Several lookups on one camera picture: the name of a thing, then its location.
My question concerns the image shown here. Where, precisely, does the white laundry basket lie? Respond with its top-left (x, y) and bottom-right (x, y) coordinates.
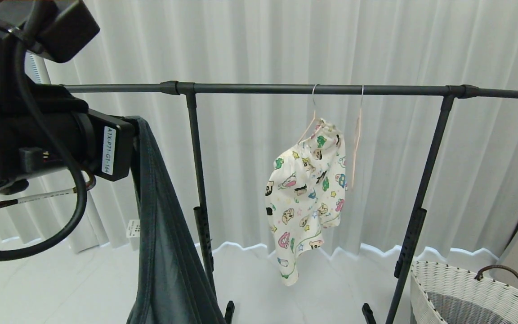
top-left (409, 261), bottom-right (518, 324)

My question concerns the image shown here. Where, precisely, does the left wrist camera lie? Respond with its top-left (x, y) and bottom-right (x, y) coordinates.
top-left (0, 0), bottom-right (101, 102)

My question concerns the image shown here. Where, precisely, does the dark grey garment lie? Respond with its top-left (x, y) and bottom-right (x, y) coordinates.
top-left (126, 116), bottom-right (228, 324)

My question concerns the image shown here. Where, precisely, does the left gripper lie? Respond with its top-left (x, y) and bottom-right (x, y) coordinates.
top-left (0, 83), bottom-right (136, 197)

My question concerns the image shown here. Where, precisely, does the black clothes rack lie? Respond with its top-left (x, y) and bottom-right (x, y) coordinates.
top-left (59, 81), bottom-right (518, 324)

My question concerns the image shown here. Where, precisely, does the cream printed garment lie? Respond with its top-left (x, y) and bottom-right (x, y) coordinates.
top-left (264, 117), bottom-right (348, 287)

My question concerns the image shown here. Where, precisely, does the white curtain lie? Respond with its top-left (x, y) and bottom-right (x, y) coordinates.
top-left (0, 0), bottom-right (518, 267)

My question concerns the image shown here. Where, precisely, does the pink clothes hanger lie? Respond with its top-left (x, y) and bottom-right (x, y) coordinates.
top-left (296, 84), bottom-right (331, 145)
top-left (351, 85), bottom-right (365, 190)

